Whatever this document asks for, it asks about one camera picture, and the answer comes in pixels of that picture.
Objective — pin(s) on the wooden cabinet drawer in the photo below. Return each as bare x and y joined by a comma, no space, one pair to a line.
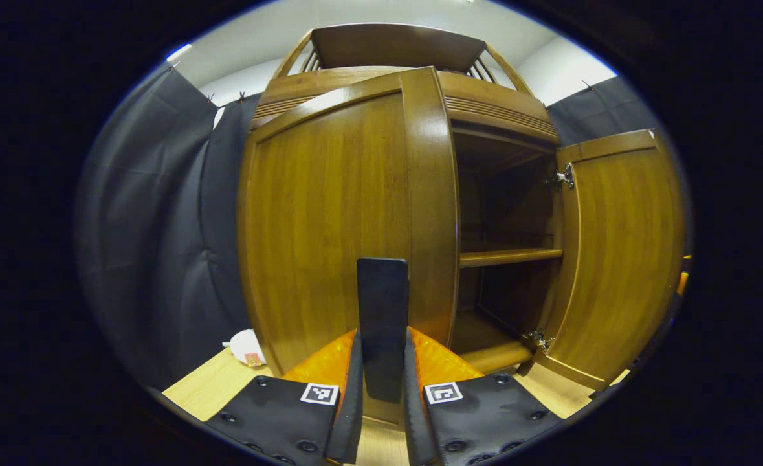
497,103

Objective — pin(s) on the wooden cabinet inner shelf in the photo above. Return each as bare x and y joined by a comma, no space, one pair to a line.
510,257

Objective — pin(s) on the wooden cabinet door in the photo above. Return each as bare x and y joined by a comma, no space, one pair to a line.
614,259
329,226

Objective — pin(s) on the metal door hinge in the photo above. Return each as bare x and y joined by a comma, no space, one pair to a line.
565,176
540,338

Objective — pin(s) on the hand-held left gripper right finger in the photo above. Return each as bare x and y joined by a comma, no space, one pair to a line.
417,427

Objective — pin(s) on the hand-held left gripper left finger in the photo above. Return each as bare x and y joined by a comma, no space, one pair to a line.
349,421

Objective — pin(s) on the black backdrop cloth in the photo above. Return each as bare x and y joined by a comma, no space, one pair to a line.
148,226

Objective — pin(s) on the long ceiling light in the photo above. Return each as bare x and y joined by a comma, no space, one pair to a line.
178,52

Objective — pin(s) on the wooden double-door shoe cabinet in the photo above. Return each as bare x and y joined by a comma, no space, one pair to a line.
387,45

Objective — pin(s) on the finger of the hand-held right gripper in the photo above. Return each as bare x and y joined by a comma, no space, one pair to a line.
682,283

